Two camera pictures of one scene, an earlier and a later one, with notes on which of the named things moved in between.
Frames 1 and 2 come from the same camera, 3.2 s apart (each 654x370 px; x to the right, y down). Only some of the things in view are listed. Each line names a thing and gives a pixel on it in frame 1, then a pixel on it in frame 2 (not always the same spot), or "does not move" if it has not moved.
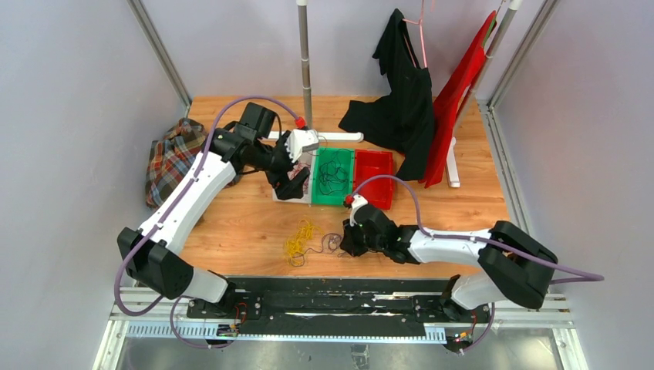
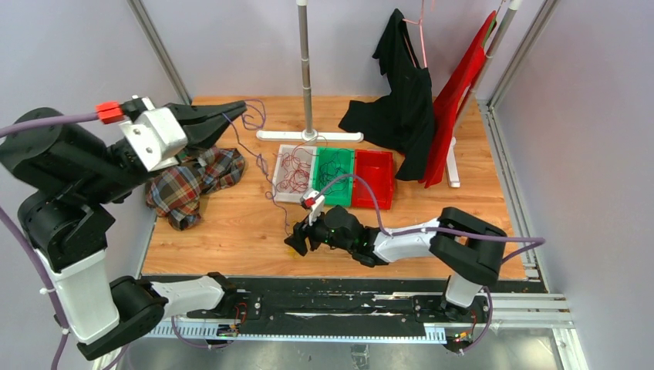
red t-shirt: [446, 107] does not move
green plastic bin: [332, 175] does not move
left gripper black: [286, 189] to [203, 132]
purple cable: [333, 174] does not move
